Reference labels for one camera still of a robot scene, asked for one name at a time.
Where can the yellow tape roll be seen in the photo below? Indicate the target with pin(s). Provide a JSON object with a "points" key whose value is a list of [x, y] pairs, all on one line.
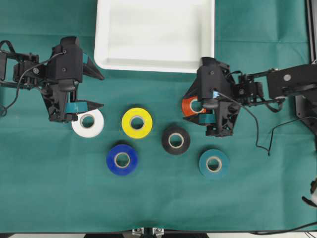
{"points": [[137, 123]]}

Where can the blue tape roll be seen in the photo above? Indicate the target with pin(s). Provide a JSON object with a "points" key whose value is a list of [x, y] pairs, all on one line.
{"points": [[122, 159]]}

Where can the black tape roll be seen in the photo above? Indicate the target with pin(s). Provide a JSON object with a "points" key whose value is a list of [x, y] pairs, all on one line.
{"points": [[175, 140]]}

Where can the teal tape roll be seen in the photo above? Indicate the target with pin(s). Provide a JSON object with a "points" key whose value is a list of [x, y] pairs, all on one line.
{"points": [[213, 164]]}

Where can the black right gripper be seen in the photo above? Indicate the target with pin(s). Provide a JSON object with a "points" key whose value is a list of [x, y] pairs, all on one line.
{"points": [[220, 121]]}

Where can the white plastic case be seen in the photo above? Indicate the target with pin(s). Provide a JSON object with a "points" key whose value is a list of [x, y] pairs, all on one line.
{"points": [[154, 35]]}

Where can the white tape roll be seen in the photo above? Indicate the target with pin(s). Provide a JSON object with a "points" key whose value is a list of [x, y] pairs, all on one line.
{"points": [[89, 124]]}

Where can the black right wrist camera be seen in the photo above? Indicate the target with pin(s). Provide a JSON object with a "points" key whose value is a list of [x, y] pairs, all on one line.
{"points": [[210, 76]]}

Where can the green table cloth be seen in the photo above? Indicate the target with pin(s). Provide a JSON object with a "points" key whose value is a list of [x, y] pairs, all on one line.
{"points": [[52, 180]]}

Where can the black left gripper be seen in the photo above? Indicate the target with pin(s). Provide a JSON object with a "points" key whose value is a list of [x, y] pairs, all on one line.
{"points": [[57, 102]]}

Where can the black aluminium frame rail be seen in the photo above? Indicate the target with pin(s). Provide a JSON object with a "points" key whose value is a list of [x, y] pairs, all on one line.
{"points": [[311, 6]]}

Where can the red tape roll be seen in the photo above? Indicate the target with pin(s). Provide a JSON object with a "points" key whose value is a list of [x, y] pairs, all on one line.
{"points": [[187, 108]]}

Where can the silver table clamp bracket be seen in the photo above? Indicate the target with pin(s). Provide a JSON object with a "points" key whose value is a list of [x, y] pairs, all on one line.
{"points": [[148, 232]]}

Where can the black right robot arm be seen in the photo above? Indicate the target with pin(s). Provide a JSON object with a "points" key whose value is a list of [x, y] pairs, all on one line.
{"points": [[271, 87]]}

